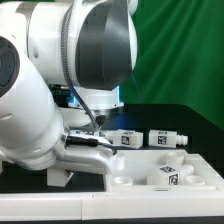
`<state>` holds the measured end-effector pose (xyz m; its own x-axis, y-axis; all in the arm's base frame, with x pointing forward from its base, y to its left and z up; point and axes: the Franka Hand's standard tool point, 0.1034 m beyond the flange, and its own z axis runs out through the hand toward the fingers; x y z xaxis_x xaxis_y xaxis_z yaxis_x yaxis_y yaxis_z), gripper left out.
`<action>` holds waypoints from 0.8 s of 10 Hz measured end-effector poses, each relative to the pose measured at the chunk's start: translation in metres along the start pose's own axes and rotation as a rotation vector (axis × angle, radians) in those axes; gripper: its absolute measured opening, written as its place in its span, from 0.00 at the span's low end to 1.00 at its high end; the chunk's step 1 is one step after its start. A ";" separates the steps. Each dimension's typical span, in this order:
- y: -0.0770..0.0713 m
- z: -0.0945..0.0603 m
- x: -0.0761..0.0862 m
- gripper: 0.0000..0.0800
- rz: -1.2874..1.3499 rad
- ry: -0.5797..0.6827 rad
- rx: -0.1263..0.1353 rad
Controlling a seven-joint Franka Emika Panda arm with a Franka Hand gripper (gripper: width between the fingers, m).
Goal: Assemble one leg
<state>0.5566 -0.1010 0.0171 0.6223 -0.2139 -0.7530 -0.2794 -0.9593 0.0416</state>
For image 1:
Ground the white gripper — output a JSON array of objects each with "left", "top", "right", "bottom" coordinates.
[{"left": 56, "top": 135, "right": 117, "bottom": 175}]

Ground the white square tabletop tray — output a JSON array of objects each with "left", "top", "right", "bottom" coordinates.
[{"left": 105, "top": 150, "right": 224, "bottom": 192}]

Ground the white front fence rail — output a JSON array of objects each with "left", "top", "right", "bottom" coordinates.
[{"left": 0, "top": 191, "right": 224, "bottom": 221}]

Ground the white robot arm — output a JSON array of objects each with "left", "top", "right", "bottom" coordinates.
[{"left": 0, "top": 0, "right": 138, "bottom": 174}]

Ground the white left fence block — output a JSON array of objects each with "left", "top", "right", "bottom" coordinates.
[{"left": 0, "top": 160, "right": 3, "bottom": 175}]

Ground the white marker sheet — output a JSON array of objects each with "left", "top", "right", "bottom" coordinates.
[{"left": 70, "top": 129, "right": 113, "bottom": 137}]

